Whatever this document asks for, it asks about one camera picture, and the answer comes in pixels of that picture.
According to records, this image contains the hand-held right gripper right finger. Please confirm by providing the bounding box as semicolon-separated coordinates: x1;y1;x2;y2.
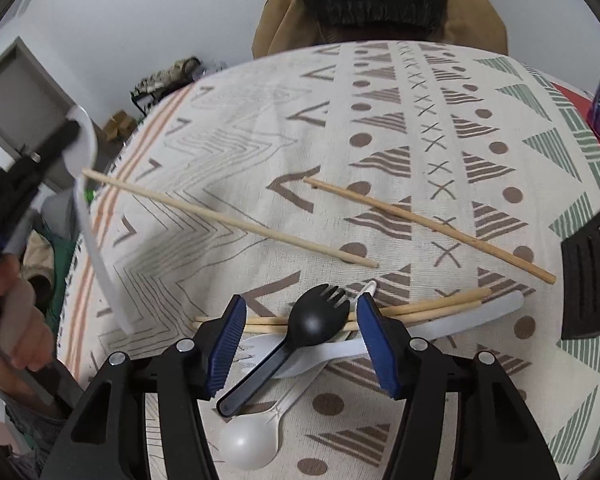
355;292;563;480

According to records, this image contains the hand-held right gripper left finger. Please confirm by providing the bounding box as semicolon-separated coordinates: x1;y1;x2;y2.
40;294;248;480

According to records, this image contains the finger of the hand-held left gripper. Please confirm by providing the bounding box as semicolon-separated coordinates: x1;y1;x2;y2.
15;121;82;182

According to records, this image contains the wooden chopstick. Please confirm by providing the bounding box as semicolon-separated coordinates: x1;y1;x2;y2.
303;176;557;285
194;287;493;325
81;169;380;269
192;301;485;335

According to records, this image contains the black plastic spork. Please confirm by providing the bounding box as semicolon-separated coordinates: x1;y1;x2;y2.
215;283;349;417

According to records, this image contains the white plastic spoon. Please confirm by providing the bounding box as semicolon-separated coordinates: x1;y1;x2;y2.
62;104;134;334
218;360;332;471

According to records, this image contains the black slotted utensil organizer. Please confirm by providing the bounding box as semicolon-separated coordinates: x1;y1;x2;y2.
560;202;600;342

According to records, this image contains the person's left forearm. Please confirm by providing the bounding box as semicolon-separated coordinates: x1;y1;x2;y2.
0;355;67;428

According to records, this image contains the person's left hand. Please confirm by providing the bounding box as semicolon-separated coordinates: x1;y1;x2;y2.
0;252;57;376

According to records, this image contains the beige clothing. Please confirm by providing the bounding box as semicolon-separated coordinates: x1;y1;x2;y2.
21;232;57;293

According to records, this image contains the grey door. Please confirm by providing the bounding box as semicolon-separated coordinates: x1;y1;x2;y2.
0;39;97;196

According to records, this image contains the cardboard box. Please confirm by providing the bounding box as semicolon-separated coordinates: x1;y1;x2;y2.
102;111;137;144

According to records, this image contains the green cloth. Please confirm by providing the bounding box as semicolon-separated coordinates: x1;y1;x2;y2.
49;237;76;323

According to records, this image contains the black shoe rack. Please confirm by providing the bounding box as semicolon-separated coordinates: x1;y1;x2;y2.
129;56;204;117

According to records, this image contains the chair with tan black jackets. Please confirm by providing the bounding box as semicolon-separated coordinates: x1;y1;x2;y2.
251;0;509;57

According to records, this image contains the red printed mat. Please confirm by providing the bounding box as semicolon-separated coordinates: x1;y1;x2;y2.
550;80;600;176

